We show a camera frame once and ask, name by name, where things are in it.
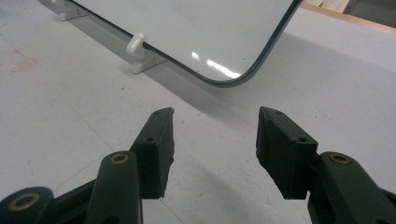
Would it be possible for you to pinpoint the wooden edge strip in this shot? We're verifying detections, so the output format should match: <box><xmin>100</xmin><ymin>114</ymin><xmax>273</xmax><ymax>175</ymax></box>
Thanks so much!
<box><xmin>300</xmin><ymin>1</ymin><xmax>396</xmax><ymax>36</ymax></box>

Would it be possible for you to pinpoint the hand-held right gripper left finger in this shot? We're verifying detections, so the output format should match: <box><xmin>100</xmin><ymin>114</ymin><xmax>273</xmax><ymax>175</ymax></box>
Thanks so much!
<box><xmin>128</xmin><ymin>106</ymin><xmax>176</xmax><ymax>200</ymax></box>

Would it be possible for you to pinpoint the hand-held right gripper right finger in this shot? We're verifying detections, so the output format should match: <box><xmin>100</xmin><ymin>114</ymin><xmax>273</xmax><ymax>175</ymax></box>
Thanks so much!
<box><xmin>255</xmin><ymin>105</ymin><xmax>319</xmax><ymax>201</ymax></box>

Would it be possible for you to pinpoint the whiteboard with dark frame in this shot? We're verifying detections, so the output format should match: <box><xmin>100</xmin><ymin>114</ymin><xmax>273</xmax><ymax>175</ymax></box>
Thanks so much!
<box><xmin>66</xmin><ymin>0</ymin><xmax>304</xmax><ymax>89</ymax></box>

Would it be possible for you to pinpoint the white plastic whiteboard foot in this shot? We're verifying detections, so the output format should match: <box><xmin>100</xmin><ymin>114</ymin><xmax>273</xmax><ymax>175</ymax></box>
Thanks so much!
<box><xmin>125</xmin><ymin>32</ymin><xmax>168</xmax><ymax>75</ymax></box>
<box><xmin>50</xmin><ymin>0</ymin><xmax>92</xmax><ymax>22</ymax></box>

